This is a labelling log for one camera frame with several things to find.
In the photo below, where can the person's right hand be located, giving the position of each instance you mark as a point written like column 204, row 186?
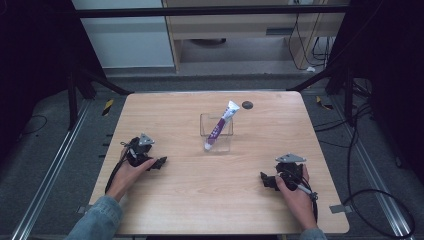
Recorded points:
column 298, row 203

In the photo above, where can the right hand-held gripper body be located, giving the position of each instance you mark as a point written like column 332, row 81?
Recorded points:
column 290, row 168

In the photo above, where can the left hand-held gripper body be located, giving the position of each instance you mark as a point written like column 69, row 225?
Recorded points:
column 138, row 151

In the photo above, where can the person's left hand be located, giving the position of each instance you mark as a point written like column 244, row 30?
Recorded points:
column 128, row 176

